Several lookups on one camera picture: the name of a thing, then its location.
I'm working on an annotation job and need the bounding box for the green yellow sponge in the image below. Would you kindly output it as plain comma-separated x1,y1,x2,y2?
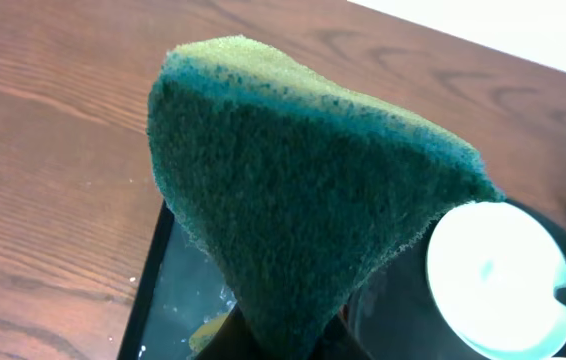
147,36,503,359

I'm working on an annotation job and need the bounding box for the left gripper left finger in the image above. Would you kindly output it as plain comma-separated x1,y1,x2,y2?
196,306,263,360

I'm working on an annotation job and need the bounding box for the black rectangular tray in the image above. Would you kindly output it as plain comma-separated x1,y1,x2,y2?
117,205,236,360

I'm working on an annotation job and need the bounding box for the black round tray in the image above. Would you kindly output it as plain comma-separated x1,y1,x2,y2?
348,200,566,359

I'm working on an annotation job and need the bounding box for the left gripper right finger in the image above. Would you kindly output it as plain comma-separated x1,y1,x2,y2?
312,312,371,360

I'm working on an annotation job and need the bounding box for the mint green plate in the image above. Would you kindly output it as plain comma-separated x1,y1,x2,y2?
426,202,566,360

